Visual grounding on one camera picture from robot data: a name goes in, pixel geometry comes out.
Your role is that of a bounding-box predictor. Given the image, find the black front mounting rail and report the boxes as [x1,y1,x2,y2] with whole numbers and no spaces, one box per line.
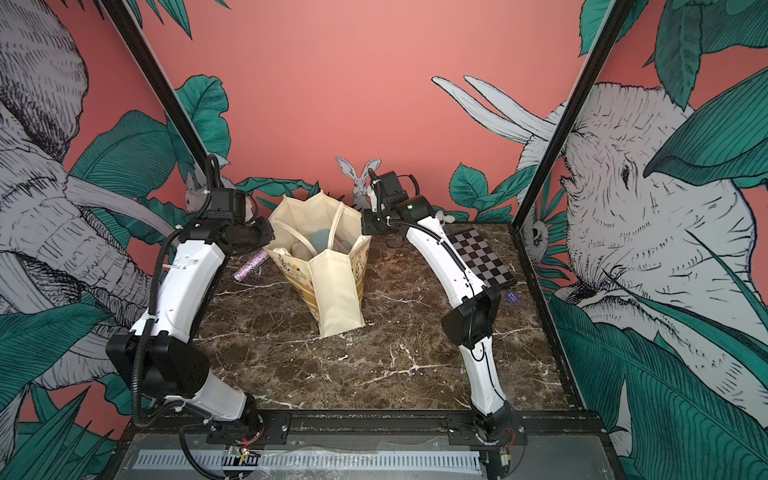
[125,410,607,448]

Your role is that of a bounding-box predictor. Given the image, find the black white chessboard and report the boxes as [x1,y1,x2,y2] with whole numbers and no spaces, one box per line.
[448,229,517,288]

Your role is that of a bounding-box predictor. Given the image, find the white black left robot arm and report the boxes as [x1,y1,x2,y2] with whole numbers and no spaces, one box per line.
[106,207,275,437]

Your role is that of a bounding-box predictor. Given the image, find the small purple round sticker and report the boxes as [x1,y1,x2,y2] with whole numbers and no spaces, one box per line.
[505,291,521,304]

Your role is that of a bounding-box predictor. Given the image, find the purple glitter microphone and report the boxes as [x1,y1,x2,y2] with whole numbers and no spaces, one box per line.
[233,249,269,282]

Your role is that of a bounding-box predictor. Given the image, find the cream floral canvas tote bag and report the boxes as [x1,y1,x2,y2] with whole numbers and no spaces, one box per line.
[265,192,371,338]

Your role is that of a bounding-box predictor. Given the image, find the small white toy figure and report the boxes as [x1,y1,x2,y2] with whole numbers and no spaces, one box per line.
[435,210,456,225]

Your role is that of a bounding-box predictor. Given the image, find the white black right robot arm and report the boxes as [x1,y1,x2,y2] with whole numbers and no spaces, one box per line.
[362,170,519,445]

